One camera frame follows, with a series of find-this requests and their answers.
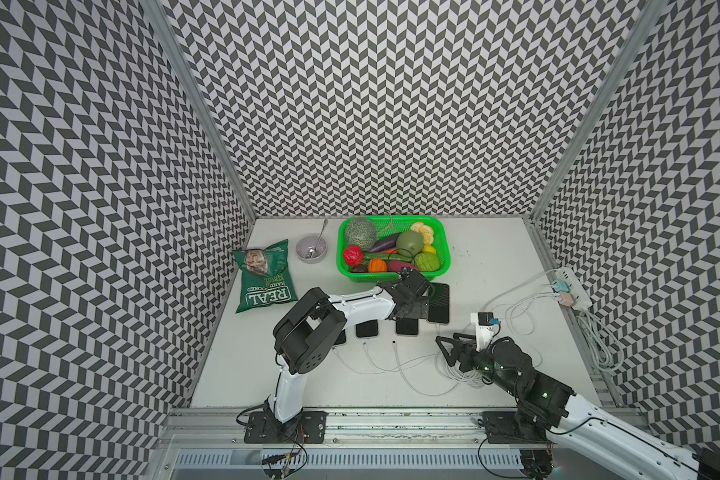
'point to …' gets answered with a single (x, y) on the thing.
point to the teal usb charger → (561, 286)
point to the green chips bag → (264, 277)
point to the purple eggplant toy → (385, 243)
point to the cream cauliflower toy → (426, 231)
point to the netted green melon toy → (360, 232)
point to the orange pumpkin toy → (377, 265)
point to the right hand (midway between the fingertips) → (445, 343)
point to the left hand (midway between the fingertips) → (410, 308)
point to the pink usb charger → (566, 299)
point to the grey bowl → (309, 241)
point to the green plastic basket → (387, 225)
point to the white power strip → (567, 274)
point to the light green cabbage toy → (427, 261)
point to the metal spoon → (312, 251)
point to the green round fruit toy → (409, 243)
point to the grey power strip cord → (605, 349)
